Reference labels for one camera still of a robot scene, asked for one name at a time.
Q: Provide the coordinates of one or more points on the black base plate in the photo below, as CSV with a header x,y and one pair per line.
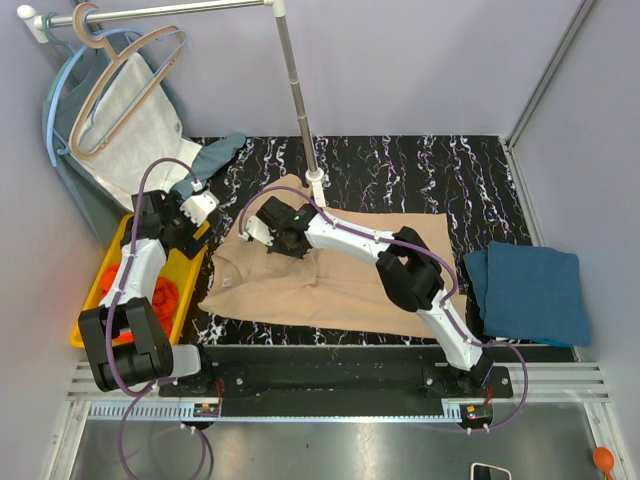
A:
x,y
338,367

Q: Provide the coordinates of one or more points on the beige t shirt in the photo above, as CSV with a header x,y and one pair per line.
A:
x,y
325,289

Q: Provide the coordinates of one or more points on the aluminium frame post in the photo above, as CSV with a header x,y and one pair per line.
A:
x,y
569,37

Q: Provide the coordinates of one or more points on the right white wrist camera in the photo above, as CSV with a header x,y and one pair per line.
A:
x,y
256,230

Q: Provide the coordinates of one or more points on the green clothes hanger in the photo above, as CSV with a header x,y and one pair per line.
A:
x,y
62,49

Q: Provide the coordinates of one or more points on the orange ball tool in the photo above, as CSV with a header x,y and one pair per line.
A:
x,y
604,461

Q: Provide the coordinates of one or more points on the teal hanging garment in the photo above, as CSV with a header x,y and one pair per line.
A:
x,y
101,211

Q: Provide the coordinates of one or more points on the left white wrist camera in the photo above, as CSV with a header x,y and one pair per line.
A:
x,y
198,207

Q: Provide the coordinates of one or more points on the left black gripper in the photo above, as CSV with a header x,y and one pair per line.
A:
x,y
189,244

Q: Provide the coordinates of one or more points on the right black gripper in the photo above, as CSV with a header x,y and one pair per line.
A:
x,y
299,253

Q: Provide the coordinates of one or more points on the orange t shirt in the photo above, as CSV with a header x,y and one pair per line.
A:
x,y
165,298

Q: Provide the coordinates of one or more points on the aluminium front rail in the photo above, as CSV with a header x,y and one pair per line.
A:
x,y
545,383

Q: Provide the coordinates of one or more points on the beige clothes hanger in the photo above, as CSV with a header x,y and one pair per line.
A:
x,y
110,85

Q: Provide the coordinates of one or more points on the folded blue t shirt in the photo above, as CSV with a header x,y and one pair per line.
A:
x,y
529,293

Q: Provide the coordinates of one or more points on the yellow plastic bin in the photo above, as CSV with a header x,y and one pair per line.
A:
x,y
180,270

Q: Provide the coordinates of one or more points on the blue clothes hanger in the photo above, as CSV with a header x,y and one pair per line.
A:
x,y
56,144

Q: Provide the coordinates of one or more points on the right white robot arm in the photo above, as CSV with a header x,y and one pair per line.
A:
x,y
410,274

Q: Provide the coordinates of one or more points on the white towel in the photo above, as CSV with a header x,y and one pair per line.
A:
x,y
152,132

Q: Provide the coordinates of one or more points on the smartphone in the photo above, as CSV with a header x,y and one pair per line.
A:
x,y
480,471

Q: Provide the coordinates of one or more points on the metal clothes rack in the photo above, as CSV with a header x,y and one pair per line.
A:
x,y
314,174

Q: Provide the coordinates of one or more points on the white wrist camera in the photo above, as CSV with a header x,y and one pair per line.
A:
x,y
198,207
256,230

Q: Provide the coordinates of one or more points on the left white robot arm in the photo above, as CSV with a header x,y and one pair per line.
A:
x,y
123,338

